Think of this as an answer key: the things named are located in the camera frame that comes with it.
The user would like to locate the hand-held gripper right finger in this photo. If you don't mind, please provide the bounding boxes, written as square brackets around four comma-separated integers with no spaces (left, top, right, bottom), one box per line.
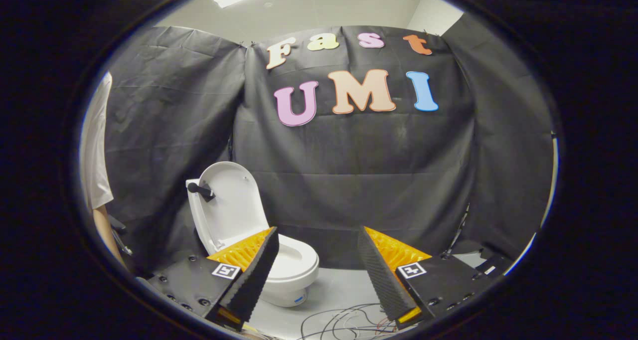
[357,225,483,331]

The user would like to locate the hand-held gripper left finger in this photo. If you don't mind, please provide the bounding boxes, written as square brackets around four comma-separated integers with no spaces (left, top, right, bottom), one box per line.
[145,226,280,332]

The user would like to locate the white toilet lid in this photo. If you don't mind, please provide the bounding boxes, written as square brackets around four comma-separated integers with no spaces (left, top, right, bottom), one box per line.
[187,161,270,255]

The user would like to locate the white toilet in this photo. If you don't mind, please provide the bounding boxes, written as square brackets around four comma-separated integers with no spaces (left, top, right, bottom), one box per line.
[186,179,320,308]

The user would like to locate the white toilet seat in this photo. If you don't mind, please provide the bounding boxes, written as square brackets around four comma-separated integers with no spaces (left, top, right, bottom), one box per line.
[269,233,320,282]

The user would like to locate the black box with white label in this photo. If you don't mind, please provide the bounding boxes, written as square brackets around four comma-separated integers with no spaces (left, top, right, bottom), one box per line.
[474,253,514,278]

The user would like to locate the black backdrop cloth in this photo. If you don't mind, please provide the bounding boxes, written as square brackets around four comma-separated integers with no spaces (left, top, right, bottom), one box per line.
[102,13,554,271]

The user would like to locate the dark metal stand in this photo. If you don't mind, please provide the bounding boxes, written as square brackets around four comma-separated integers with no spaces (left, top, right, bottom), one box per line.
[107,213,135,258]

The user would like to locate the person's white shirt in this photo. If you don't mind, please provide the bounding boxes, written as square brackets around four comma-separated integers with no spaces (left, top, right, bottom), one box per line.
[80,72,114,211]

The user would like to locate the tangle of thin cables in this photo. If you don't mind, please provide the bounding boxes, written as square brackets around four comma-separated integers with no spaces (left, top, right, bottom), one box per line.
[299,303,399,340]

